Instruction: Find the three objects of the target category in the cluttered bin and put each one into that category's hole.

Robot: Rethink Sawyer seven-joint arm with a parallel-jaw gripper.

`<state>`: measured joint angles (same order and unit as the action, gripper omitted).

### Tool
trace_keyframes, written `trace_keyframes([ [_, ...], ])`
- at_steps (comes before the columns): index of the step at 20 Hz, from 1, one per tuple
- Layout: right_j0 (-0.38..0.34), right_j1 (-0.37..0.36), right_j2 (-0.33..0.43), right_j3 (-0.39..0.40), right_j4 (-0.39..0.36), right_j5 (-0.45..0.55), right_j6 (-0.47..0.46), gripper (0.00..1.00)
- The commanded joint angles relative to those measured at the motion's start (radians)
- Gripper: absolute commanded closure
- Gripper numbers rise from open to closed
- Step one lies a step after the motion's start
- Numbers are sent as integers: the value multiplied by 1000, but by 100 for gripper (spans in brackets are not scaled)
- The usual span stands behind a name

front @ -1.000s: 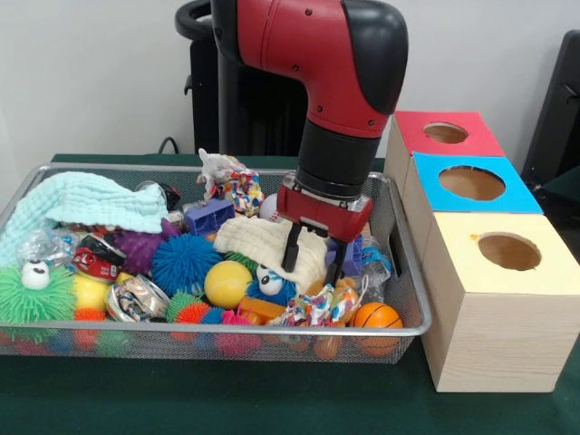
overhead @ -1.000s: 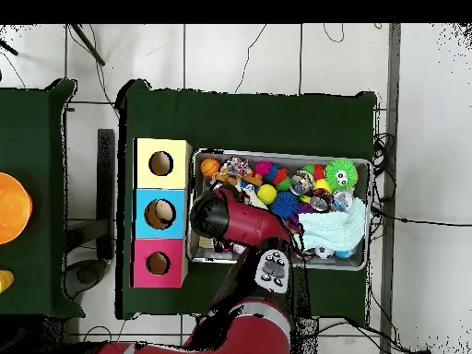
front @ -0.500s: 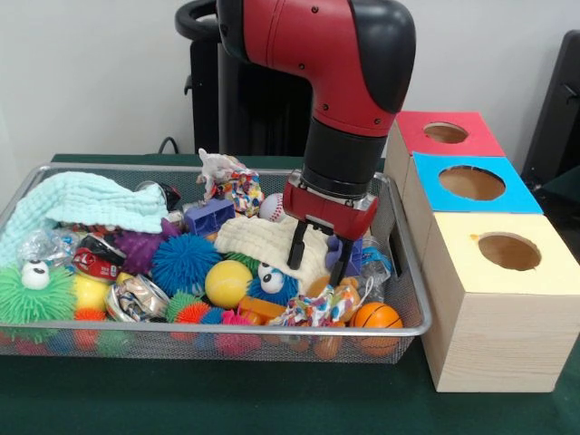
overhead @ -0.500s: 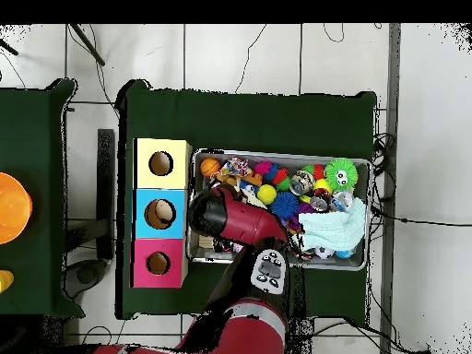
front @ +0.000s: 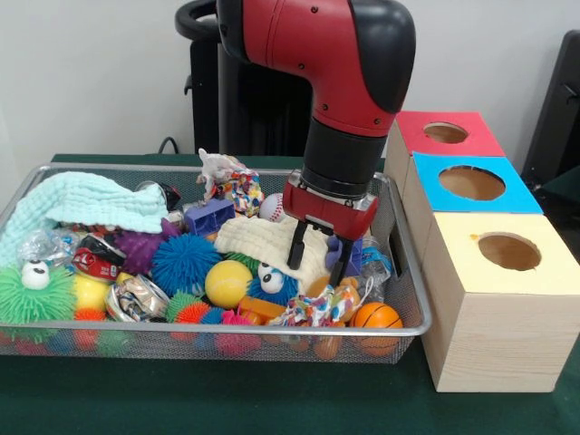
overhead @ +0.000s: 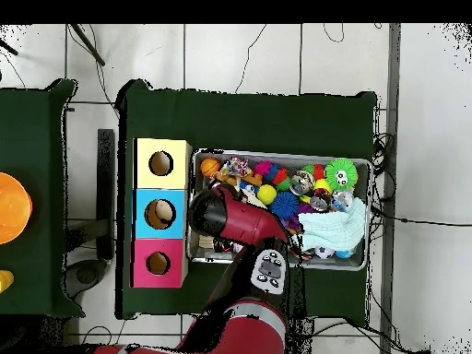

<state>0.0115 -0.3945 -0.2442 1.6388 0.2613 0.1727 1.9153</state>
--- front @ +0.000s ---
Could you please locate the green spiky ball with eyes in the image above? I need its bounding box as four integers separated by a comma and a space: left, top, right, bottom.
0, 260, 76, 336

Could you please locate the wooden box with three holes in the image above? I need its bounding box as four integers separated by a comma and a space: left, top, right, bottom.
382, 110, 580, 394

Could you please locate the dark green table cloth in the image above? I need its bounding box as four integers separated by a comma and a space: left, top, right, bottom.
0, 153, 580, 435
534, 174, 580, 219

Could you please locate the plain blue spiky ball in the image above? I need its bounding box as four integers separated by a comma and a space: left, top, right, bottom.
151, 234, 223, 298

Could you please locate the cream yellow cloth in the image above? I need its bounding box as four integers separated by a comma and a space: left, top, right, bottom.
214, 217, 333, 285

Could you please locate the purple plastic toy block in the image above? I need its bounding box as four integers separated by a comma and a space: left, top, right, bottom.
325, 235, 364, 276

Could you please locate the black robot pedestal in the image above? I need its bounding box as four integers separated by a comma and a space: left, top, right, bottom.
175, 0, 318, 158

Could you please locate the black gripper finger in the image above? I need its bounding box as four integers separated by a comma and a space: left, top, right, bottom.
329, 237, 353, 287
286, 219, 309, 271

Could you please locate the white toy baseball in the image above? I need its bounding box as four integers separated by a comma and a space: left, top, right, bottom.
259, 193, 285, 222

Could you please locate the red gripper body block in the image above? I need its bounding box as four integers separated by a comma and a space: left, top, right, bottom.
283, 171, 380, 241

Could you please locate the black power cable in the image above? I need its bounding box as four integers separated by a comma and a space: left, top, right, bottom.
157, 135, 183, 156

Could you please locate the black upright panel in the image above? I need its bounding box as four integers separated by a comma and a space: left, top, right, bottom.
520, 30, 580, 182

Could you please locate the shallow metal mesh bin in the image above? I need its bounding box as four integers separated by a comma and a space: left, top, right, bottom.
0, 162, 432, 366

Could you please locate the orange toy basketball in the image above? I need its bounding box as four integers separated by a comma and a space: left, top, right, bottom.
349, 302, 403, 329

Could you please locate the crushed clear water bottle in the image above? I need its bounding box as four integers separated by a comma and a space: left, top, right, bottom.
361, 237, 393, 298

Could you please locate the mint green cloth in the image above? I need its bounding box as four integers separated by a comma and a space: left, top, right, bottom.
0, 170, 169, 268

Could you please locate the crushed silver drink can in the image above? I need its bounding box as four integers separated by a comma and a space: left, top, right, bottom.
104, 275, 171, 323

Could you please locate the small brown plush toy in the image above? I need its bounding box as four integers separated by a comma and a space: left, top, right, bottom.
307, 275, 363, 319

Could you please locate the smooth yellow ball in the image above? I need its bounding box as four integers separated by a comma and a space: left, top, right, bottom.
204, 260, 253, 309

